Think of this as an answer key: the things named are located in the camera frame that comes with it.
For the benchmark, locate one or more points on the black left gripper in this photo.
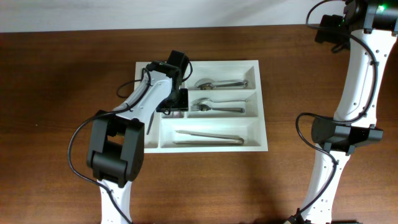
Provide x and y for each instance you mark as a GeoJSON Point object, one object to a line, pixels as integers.
{"type": "Point", "coordinates": [186, 107]}

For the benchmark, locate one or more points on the white plastic cutlery tray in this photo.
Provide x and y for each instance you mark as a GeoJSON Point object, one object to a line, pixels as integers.
{"type": "Point", "coordinates": [250, 125]}

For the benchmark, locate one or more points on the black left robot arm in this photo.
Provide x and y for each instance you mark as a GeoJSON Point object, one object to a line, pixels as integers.
{"type": "Point", "coordinates": [116, 149]}

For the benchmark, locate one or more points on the metal tongs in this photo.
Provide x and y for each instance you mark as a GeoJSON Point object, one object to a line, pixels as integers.
{"type": "Point", "coordinates": [210, 139]}

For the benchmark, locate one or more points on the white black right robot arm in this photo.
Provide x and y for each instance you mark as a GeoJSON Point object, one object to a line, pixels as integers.
{"type": "Point", "coordinates": [368, 29]}

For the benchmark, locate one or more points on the small teaspoon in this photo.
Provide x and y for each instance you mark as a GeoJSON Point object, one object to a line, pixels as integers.
{"type": "Point", "coordinates": [150, 123]}

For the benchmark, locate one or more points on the large metal spoon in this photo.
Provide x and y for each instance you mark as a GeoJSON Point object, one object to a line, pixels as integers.
{"type": "Point", "coordinates": [211, 86]}
{"type": "Point", "coordinates": [208, 80]}

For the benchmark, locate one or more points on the dark-handled metal fork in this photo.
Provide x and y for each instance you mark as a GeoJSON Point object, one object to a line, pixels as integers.
{"type": "Point", "coordinates": [203, 107]}

